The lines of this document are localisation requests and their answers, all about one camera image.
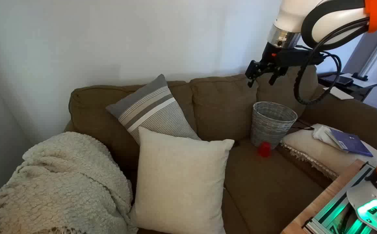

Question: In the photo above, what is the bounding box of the black device on side table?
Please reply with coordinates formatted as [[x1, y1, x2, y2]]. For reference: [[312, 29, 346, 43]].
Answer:
[[318, 71, 377, 101]]

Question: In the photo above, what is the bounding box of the blue book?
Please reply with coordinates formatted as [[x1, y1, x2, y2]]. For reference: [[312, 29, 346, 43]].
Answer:
[[329, 129, 372, 157]]

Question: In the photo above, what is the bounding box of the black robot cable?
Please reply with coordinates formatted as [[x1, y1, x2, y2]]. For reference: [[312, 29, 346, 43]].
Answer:
[[293, 0, 372, 107]]

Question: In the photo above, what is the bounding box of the white paper sheet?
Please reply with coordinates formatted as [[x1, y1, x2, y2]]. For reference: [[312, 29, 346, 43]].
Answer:
[[312, 123, 348, 151]]

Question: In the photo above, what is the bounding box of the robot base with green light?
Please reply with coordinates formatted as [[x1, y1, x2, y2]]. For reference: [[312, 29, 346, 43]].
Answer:
[[305, 162, 377, 234]]

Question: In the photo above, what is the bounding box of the wooden table with metal rail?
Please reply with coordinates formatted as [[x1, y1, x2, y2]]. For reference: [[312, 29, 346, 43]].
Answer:
[[281, 160, 366, 234]]

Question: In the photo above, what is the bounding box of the white fringed pillow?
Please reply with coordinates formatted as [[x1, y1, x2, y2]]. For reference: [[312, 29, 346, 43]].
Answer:
[[281, 130, 377, 179]]

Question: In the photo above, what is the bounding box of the brown fabric sofa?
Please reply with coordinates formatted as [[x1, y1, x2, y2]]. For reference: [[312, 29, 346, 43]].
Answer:
[[69, 75, 377, 234]]

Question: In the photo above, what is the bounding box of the grey woven basket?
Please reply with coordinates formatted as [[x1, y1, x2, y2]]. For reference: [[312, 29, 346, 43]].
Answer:
[[251, 101, 298, 148]]

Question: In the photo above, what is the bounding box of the red cup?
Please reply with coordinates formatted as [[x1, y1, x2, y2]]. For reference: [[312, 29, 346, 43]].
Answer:
[[258, 142, 272, 157]]

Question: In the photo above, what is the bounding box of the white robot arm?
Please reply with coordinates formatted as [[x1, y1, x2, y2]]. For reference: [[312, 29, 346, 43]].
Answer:
[[246, 0, 377, 86]]

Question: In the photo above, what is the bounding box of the cream knitted blanket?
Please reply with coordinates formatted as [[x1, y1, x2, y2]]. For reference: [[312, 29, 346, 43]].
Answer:
[[0, 131, 138, 234]]

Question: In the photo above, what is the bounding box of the grey striped pillow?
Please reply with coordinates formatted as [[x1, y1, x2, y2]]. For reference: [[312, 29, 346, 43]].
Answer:
[[106, 74, 198, 143]]

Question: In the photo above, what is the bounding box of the cream square pillow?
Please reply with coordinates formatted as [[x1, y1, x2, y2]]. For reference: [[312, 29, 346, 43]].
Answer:
[[132, 127, 234, 234]]

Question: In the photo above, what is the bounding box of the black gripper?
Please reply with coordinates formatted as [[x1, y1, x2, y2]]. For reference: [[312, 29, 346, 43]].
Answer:
[[246, 43, 324, 87]]

